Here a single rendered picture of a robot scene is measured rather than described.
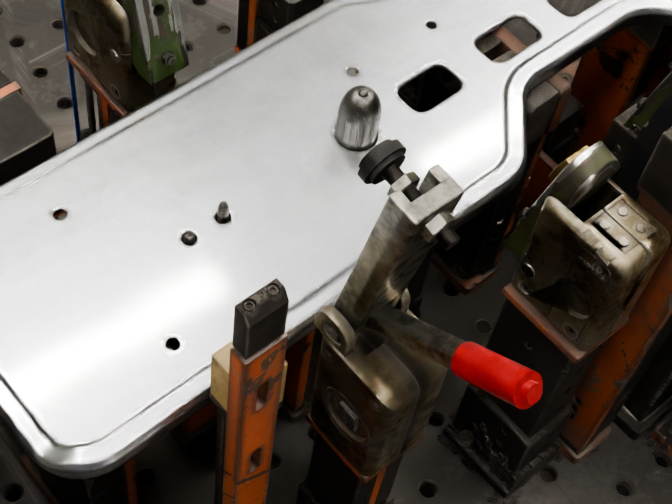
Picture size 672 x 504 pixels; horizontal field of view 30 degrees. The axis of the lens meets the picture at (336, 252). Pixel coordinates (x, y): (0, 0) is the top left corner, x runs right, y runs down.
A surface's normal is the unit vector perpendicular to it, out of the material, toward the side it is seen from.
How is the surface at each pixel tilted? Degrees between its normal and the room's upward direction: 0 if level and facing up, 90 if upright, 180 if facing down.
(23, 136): 0
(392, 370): 0
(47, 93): 0
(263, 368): 90
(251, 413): 90
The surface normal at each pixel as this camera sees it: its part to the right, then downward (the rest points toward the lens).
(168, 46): 0.66, 0.55
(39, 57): 0.10, -0.54
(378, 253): -0.76, 0.51
